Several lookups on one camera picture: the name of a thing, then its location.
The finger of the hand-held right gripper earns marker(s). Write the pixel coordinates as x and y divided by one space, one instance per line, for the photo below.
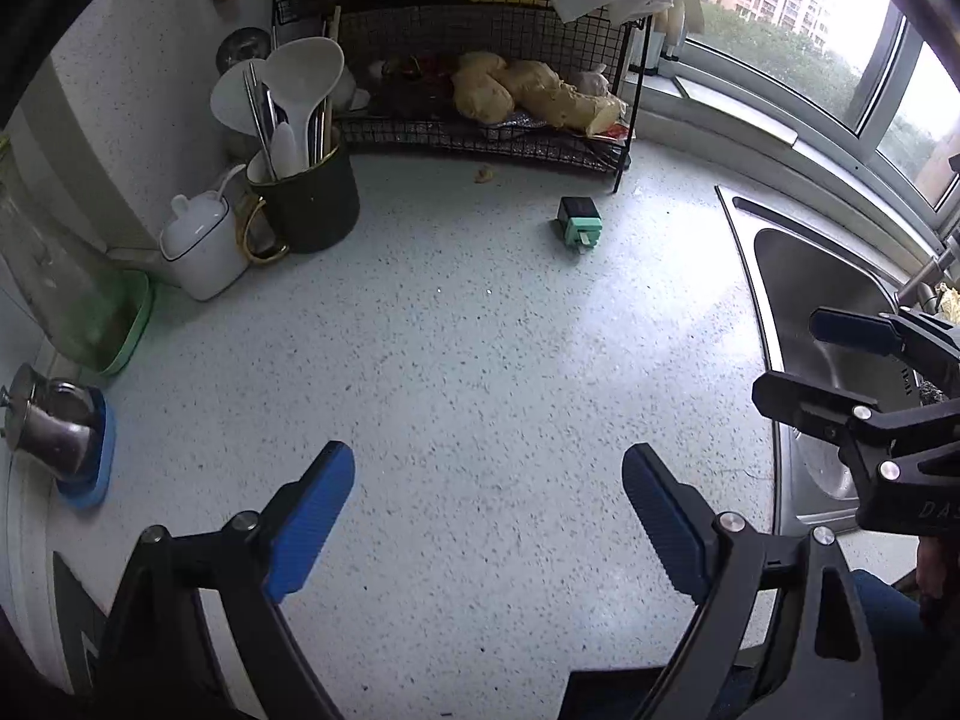
851 330
802 401

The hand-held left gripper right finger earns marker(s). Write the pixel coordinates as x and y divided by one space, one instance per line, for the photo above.
664 517

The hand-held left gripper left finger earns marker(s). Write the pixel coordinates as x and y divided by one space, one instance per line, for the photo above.
311 517

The person's right hand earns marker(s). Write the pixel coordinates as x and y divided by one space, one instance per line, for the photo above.
932 566

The stainless steel sink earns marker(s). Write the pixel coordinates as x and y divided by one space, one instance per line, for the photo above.
810 300

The steel faucet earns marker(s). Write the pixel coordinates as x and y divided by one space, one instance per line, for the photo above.
930 274

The black steel wool scrubber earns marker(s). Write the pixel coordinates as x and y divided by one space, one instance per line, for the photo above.
932 390

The yellow food scraps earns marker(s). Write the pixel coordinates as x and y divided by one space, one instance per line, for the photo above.
949 301

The blue coaster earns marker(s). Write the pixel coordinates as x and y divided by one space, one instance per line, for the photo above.
96 469

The black gas stove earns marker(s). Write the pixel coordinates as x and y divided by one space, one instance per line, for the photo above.
75 615

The green tray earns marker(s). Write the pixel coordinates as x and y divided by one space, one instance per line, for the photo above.
133 322

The window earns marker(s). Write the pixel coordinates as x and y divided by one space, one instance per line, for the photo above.
891 67

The steel teapot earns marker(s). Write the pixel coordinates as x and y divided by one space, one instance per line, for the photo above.
52 427

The white sugar jar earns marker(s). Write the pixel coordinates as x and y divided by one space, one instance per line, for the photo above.
202 247

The dark green mug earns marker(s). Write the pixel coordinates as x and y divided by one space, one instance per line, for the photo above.
315 202

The glass pitcher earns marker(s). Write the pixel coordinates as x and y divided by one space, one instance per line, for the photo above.
52 277

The white rubber glove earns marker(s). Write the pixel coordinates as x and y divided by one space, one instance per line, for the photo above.
675 19

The garlic bulb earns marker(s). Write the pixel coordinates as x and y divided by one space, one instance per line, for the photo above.
592 80

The small white spoon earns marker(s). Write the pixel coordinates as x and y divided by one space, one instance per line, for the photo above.
285 150

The large ginger root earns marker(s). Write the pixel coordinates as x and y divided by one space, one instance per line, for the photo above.
555 101

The small ginger scrap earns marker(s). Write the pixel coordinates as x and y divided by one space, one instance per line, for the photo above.
484 174

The steel chopsticks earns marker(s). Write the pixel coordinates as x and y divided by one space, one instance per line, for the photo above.
262 124

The white ladle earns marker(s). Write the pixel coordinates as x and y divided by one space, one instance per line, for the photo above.
234 101

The white rice paddle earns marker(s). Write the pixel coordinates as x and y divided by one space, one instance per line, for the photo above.
304 82

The small ginger root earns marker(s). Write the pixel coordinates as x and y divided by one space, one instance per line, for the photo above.
480 90

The red dried food bag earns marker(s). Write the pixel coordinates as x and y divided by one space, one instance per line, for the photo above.
409 86

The round dark wall hook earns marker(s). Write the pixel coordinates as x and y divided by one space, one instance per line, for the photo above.
241 49

